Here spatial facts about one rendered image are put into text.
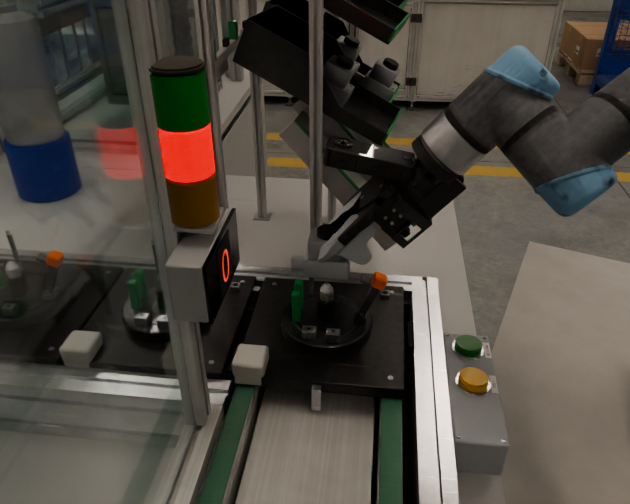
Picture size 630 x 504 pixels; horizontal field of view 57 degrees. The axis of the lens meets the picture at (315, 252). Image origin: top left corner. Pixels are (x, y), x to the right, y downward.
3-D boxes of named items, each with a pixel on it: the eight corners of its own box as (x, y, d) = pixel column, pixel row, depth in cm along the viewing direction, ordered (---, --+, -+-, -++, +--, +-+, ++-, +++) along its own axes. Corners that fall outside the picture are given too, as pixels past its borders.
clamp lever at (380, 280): (367, 311, 89) (388, 274, 85) (366, 319, 87) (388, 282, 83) (345, 303, 88) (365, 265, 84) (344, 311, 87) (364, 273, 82)
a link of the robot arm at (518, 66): (563, 90, 61) (510, 32, 63) (482, 160, 66) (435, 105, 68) (572, 95, 68) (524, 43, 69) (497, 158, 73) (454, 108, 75)
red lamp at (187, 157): (221, 162, 59) (216, 116, 56) (207, 184, 54) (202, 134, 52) (173, 160, 59) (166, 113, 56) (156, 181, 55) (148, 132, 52)
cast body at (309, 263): (350, 263, 86) (351, 222, 82) (348, 280, 82) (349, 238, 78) (294, 259, 87) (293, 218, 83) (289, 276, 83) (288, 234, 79)
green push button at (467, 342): (479, 345, 89) (481, 335, 88) (482, 363, 85) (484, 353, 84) (452, 342, 89) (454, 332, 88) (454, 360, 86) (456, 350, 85)
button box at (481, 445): (482, 364, 93) (488, 334, 89) (502, 476, 75) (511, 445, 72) (438, 360, 93) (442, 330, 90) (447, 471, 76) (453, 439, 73)
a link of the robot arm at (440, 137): (445, 122, 66) (441, 99, 73) (416, 149, 69) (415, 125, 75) (490, 164, 68) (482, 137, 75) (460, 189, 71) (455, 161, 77)
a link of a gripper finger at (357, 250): (345, 290, 79) (392, 242, 76) (312, 265, 77) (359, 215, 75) (344, 280, 82) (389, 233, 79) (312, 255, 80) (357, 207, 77)
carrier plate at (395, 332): (402, 295, 100) (403, 285, 99) (403, 400, 80) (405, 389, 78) (265, 285, 102) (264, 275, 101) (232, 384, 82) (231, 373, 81)
